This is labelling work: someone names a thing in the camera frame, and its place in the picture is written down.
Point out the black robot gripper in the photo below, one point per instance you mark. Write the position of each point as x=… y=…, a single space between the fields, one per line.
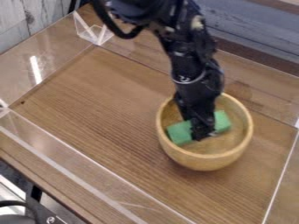
x=195 y=97

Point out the green rectangular block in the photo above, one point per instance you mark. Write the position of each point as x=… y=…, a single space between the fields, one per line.
x=179 y=132

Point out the brown wooden bowl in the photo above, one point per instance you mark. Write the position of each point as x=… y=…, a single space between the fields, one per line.
x=218 y=151

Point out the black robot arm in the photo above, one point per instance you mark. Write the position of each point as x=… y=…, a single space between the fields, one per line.
x=178 y=24

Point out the clear acrylic corner bracket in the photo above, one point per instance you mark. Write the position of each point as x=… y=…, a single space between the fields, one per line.
x=96 y=34

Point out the clear acrylic enclosure wall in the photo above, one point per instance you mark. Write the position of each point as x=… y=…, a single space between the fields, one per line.
x=77 y=131

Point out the black table leg bracket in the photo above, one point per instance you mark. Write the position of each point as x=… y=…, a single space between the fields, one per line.
x=41 y=213

